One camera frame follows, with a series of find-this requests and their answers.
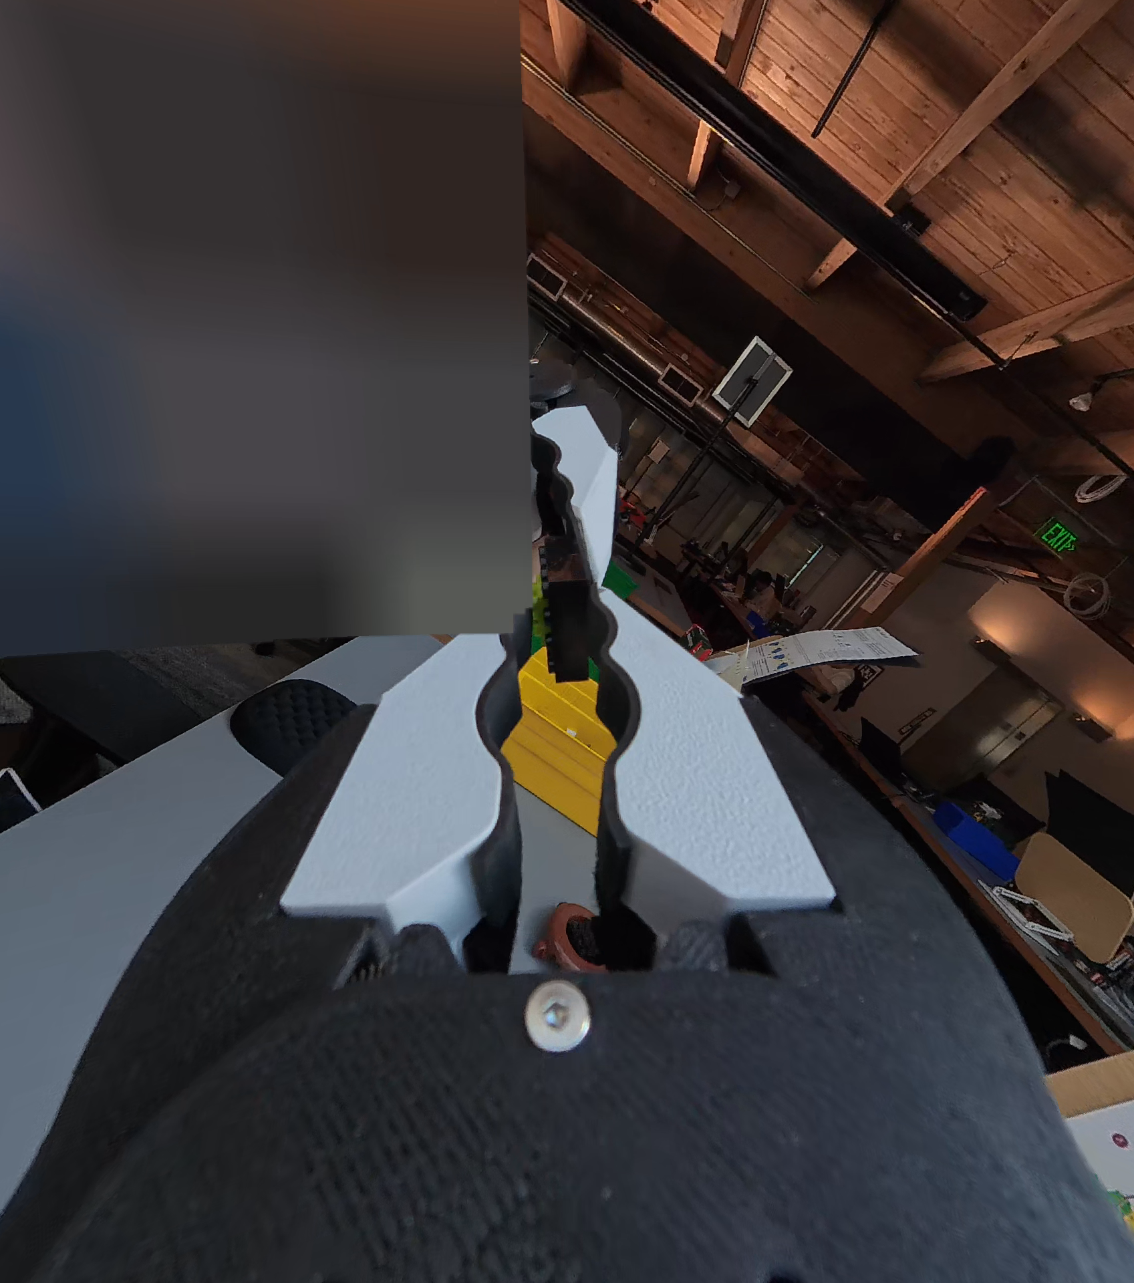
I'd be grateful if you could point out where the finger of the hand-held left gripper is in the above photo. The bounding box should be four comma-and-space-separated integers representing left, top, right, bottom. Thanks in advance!
530, 403, 622, 605

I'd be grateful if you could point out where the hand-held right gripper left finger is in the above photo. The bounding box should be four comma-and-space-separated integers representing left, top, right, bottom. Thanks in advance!
278, 631, 528, 969

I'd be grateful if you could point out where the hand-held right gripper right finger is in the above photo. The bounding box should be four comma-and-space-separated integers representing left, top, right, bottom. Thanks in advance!
592, 590, 841, 955

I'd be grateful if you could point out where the black toy brick plate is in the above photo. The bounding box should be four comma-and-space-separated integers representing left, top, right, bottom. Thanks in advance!
538, 534, 596, 685

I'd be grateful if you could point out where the yellow plastic bin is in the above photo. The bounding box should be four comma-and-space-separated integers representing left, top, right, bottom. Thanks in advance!
500, 649, 625, 839

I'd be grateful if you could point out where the grey desk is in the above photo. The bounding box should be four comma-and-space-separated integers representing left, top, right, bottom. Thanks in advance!
0, 633, 629, 1283

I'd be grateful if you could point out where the background instruction sheet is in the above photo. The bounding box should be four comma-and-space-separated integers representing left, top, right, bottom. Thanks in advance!
741, 625, 920, 685

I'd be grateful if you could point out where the white light panel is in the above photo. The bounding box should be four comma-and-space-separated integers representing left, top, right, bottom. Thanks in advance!
711, 337, 794, 429

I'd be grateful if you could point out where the brown round toy piece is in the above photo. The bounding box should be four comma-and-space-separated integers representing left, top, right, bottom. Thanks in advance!
534, 901, 611, 974

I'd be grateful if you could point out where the blue plastic bin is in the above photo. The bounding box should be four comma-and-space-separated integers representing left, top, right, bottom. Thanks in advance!
932, 798, 1022, 882

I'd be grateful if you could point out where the wooden pillar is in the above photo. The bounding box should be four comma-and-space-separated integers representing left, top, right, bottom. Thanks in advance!
841, 486, 991, 629

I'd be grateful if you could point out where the background wooden book stand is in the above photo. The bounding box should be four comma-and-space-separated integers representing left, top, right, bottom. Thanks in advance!
992, 830, 1134, 965

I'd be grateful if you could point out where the black ceiling track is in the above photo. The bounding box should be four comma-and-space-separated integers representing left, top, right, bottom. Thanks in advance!
560, 0, 991, 325

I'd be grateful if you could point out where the wooden book stand board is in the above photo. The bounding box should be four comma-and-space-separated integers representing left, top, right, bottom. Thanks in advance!
1044, 1032, 1134, 1120

